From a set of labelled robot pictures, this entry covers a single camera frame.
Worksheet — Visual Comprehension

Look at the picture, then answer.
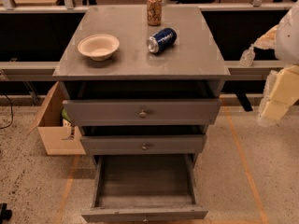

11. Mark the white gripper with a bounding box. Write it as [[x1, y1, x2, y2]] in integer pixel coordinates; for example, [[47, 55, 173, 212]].
[[253, 1, 299, 127]]

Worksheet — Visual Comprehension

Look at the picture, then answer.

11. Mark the blue pepsi can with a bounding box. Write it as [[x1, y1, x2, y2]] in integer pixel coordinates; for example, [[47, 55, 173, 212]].
[[146, 27, 177, 54]]

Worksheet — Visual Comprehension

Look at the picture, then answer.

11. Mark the grey wooden drawer cabinet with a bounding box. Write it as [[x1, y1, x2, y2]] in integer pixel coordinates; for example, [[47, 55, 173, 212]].
[[51, 5, 232, 189]]

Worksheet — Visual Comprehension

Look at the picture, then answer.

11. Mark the gold soda can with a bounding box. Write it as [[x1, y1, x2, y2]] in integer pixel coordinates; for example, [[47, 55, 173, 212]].
[[147, 0, 162, 26]]

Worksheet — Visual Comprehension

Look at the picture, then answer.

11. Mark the grey middle drawer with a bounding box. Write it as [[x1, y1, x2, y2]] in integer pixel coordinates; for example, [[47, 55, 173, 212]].
[[80, 134, 206, 155]]

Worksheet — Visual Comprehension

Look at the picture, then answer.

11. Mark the grey open bottom drawer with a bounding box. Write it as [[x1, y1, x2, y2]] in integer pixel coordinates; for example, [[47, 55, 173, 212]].
[[81, 154, 207, 222]]

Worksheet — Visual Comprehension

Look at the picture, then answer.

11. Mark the grey top drawer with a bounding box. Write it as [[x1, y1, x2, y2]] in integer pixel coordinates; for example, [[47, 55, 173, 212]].
[[63, 99, 221, 126]]

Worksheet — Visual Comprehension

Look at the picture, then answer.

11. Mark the clear sanitizer bottle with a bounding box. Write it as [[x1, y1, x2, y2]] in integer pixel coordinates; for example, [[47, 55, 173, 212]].
[[239, 45, 255, 67]]

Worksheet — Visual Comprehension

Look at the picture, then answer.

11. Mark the beige paper bowl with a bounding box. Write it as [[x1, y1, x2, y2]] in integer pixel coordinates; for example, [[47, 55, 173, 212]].
[[78, 35, 120, 61]]

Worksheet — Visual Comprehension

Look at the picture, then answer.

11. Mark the cardboard box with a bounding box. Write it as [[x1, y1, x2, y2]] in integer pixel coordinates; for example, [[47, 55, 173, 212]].
[[28, 82, 85, 155]]

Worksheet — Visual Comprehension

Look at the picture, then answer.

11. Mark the black object on floor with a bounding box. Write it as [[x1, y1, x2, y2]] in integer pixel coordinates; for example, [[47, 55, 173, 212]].
[[0, 203, 12, 224]]

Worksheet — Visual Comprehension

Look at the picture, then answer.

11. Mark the black cable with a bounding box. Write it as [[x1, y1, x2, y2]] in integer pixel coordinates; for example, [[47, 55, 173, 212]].
[[0, 91, 14, 130]]

